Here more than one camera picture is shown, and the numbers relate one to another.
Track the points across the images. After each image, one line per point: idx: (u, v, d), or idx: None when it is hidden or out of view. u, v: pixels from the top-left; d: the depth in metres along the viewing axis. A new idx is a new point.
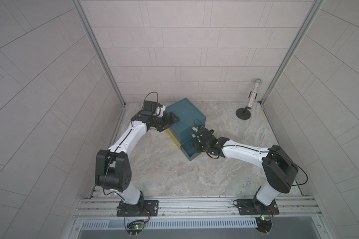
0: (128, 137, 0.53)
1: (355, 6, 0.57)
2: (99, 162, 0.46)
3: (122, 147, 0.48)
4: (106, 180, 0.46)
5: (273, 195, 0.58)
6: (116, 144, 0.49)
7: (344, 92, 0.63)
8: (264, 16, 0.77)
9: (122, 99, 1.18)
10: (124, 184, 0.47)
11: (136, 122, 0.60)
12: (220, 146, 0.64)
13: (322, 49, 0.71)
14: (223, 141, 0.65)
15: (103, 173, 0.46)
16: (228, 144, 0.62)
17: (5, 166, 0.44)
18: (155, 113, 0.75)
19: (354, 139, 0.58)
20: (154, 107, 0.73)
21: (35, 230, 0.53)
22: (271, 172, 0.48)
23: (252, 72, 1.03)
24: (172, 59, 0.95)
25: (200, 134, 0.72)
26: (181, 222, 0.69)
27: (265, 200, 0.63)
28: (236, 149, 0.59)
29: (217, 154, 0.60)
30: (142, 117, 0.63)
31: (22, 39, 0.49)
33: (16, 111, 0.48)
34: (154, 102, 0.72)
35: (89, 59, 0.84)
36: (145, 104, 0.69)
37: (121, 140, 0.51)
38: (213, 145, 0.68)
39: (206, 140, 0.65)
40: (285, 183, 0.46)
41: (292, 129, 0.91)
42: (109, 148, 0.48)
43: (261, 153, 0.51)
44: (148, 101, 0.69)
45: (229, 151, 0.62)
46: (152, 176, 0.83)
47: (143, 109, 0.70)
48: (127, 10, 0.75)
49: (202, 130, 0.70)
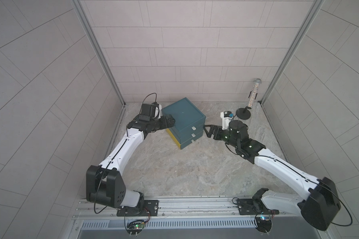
0: (122, 148, 0.49)
1: (355, 6, 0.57)
2: (90, 179, 0.42)
3: (115, 163, 0.45)
4: (98, 196, 0.43)
5: (284, 209, 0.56)
6: (108, 159, 0.45)
7: (344, 92, 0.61)
8: (264, 16, 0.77)
9: (122, 98, 1.18)
10: (117, 201, 0.44)
11: (131, 131, 0.55)
12: (254, 153, 0.56)
13: (322, 49, 0.71)
14: (258, 145, 0.57)
15: (94, 190, 0.43)
16: (263, 153, 0.54)
17: (5, 166, 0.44)
18: (152, 116, 0.70)
19: (355, 139, 0.58)
20: (152, 111, 0.67)
21: (35, 230, 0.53)
22: (319, 209, 0.41)
23: (252, 72, 1.03)
24: (172, 59, 0.95)
25: (236, 130, 0.60)
26: (181, 222, 0.69)
27: (269, 204, 0.63)
28: (272, 163, 0.51)
29: (246, 157, 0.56)
30: (138, 123, 0.59)
31: (22, 39, 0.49)
33: (17, 111, 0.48)
34: (152, 105, 0.66)
35: (89, 58, 0.84)
36: (143, 108, 0.64)
37: (114, 154, 0.47)
38: (245, 147, 0.59)
39: (238, 137, 0.63)
40: (325, 224, 0.41)
41: (292, 129, 0.91)
42: (101, 164, 0.44)
43: (308, 181, 0.43)
44: (147, 106, 0.63)
45: (259, 160, 0.55)
46: (152, 176, 0.83)
47: (143, 113, 0.64)
48: (127, 10, 0.76)
49: (242, 125, 0.58)
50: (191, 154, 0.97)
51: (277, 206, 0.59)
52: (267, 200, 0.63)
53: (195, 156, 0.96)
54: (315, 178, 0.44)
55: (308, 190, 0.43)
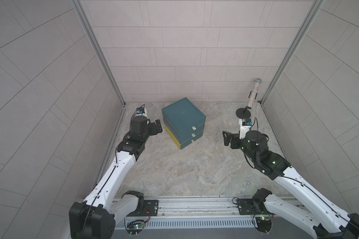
0: (109, 178, 0.45)
1: (355, 6, 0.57)
2: (74, 218, 0.39)
3: (102, 197, 0.41)
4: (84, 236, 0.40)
5: (289, 218, 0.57)
6: (93, 193, 0.41)
7: (344, 92, 0.63)
8: (264, 16, 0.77)
9: (122, 98, 1.18)
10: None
11: (121, 156, 0.51)
12: (276, 170, 0.49)
13: (323, 49, 0.71)
14: (279, 161, 0.51)
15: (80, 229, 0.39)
16: (288, 173, 0.48)
17: (5, 166, 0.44)
18: (142, 131, 0.61)
19: (355, 139, 0.58)
20: (142, 128, 0.60)
21: (35, 230, 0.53)
22: None
23: (252, 72, 1.03)
24: (172, 59, 0.95)
25: (255, 142, 0.54)
26: (181, 222, 0.69)
27: (272, 209, 0.63)
28: (299, 187, 0.46)
29: (267, 173, 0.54)
30: (129, 145, 0.55)
31: (22, 39, 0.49)
33: (17, 110, 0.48)
34: (141, 122, 0.59)
35: (89, 58, 0.84)
36: (132, 126, 0.57)
37: (101, 185, 0.43)
38: (265, 162, 0.53)
39: (257, 150, 0.55)
40: None
41: (292, 129, 0.91)
42: (86, 199, 0.40)
43: (338, 217, 0.40)
44: (135, 123, 0.57)
45: (282, 179, 0.49)
46: (152, 176, 0.83)
47: (133, 131, 0.59)
48: (127, 10, 0.76)
49: (260, 138, 0.52)
50: (191, 154, 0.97)
51: (284, 214, 0.58)
52: (270, 204, 0.62)
53: (195, 156, 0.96)
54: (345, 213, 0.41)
55: (338, 227, 0.40)
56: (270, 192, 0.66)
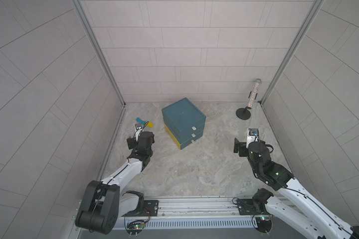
0: (123, 171, 0.52)
1: (355, 6, 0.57)
2: (89, 192, 0.43)
3: (116, 180, 0.47)
4: (89, 217, 0.41)
5: (291, 223, 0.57)
6: (110, 177, 0.48)
7: (345, 92, 0.63)
8: (264, 16, 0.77)
9: (122, 99, 1.18)
10: (107, 225, 0.41)
11: (132, 160, 0.60)
12: (280, 181, 0.51)
13: (323, 49, 0.71)
14: (283, 174, 0.52)
15: (88, 209, 0.41)
16: (291, 185, 0.49)
17: (5, 166, 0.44)
18: (148, 145, 0.70)
19: (355, 139, 0.58)
20: (148, 143, 0.69)
21: (35, 231, 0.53)
22: None
23: (252, 72, 1.03)
24: (172, 59, 0.95)
25: (257, 153, 0.55)
26: (181, 222, 0.69)
27: (273, 212, 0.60)
28: (302, 199, 0.47)
29: (271, 184, 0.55)
30: (137, 156, 0.63)
31: (22, 39, 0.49)
33: (17, 111, 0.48)
34: (147, 138, 0.68)
35: (89, 59, 0.84)
36: (140, 141, 0.67)
37: (116, 173, 0.50)
38: (268, 174, 0.54)
39: (260, 161, 0.57)
40: None
41: (292, 129, 0.91)
42: (103, 180, 0.46)
43: (341, 230, 0.41)
44: (142, 139, 0.66)
45: (286, 191, 0.51)
46: (152, 177, 0.82)
47: (140, 145, 0.68)
48: (127, 10, 0.75)
49: (263, 149, 0.53)
50: (191, 154, 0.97)
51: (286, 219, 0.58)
52: (271, 207, 0.63)
53: (195, 156, 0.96)
54: (348, 225, 0.42)
55: None
56: (272, 193, 0.66)
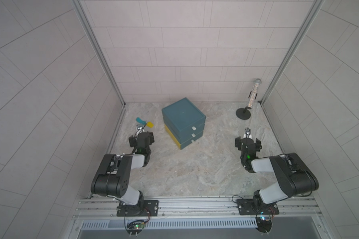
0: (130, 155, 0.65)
1: (355, 6, 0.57)
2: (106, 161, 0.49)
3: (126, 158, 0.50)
4: (103, 183, 0.45)
5: (276, 195, 0.57)
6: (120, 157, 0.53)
7: (344, 92, 0.63)
8: (264, 16, 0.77)
9: (122, 99, 1.18)
10: (121, 190, 0.46)
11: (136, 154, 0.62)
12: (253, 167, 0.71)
13: (322, 49, 0.71)
14: None
15: (103, 177, 0.46)
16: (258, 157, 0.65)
17: (5, 166, 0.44)
18: (147, 144, 0.76)
19: (355, 139, 0.58)
20: (146, 142, 0.76)
21: (36, 230, 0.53)
22: (281, 171, 0.49)
23: (252, 72, 1.03)
24: (172, 59, 0.95)
25: (245, 145, 0.76)
26: (182, 222, 0.69)
27: (265, 196, 0.64)
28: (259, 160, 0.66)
29: (248, 168, 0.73)
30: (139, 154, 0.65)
31: (22, 39, 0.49)
33: (17, 111, 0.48)
34: (145, 138, 0.74)
35: (89, 59, 0.84)
36: (139, 141, 0.72)
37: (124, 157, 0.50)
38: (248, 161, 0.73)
39: (246, 151, 0.77)
40: (291, 182, 0.45)
41: (292, 129, 0.91)
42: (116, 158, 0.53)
43: None
44: (141, 140, 0.72)
45: (254, 164, 0.70)
46: (152, 177, 0.82)
47: (139, 146, 0.74)
48: (127, 10, 0.75)
49: (250, 143, 0.73)
50: (191, 154, 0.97)
51: (270, 193, 0.61)
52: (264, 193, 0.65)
53: (195, 156, 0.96)
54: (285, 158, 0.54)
55: None
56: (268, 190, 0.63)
